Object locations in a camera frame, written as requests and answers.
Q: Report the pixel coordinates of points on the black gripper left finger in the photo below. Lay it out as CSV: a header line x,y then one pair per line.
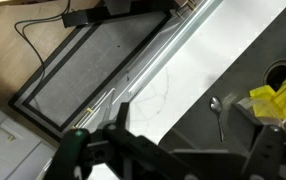
x,y
139,146

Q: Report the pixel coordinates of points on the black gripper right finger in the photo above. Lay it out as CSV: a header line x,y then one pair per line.
x,y
264,150

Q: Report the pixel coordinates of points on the white lower kitchen cabinet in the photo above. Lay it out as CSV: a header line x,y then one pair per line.
x,y
139,66

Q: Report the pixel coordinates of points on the grey floor mat black border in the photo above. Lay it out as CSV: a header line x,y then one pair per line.
x,y
93,70

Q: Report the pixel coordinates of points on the yellow rubber glove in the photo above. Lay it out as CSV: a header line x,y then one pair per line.
x,y
283,96

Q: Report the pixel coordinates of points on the white storage box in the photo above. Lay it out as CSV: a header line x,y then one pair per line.
x,y
13,153

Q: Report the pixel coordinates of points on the clear plastic food container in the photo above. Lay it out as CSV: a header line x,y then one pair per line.
x,y
249,101

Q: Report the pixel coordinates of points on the stainless steel sink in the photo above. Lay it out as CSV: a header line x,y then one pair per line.
x,y
243,50

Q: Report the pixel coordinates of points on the black robot stand foot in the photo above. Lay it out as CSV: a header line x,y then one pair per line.
x,y
93,16

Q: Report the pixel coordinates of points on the metal spoon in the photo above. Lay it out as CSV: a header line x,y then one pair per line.
x,y
216,106

